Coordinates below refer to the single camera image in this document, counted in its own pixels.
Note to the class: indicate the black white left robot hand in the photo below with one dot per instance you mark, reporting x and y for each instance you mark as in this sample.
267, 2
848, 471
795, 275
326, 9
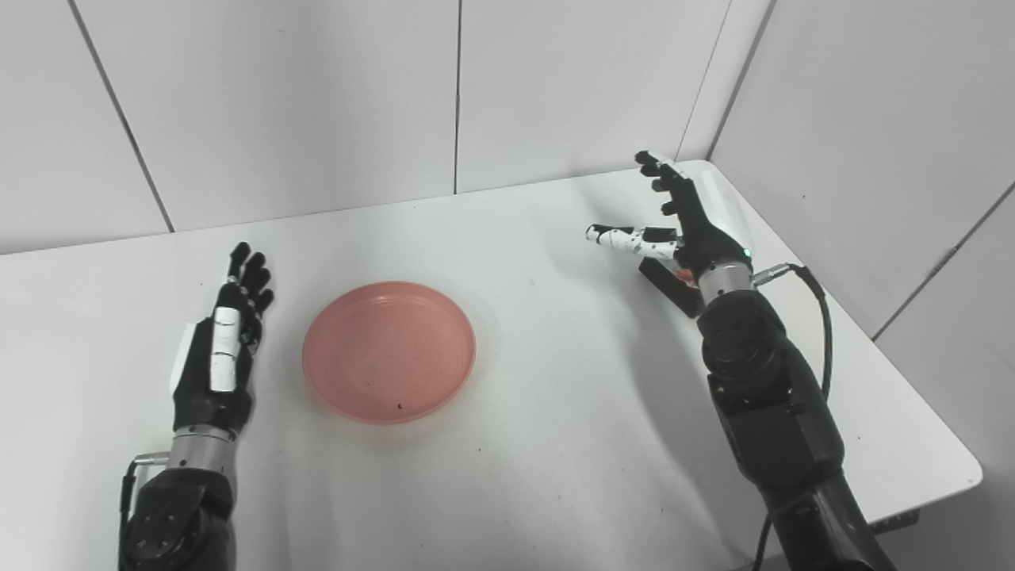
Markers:
222, 365

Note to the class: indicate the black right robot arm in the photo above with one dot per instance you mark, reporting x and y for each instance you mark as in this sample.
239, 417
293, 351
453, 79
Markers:
773, 412

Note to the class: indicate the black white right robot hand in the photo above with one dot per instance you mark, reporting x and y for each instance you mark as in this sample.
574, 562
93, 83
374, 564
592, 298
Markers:
702, 226

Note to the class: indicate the pink round plate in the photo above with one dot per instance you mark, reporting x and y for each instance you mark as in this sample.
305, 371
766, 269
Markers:
388, 351

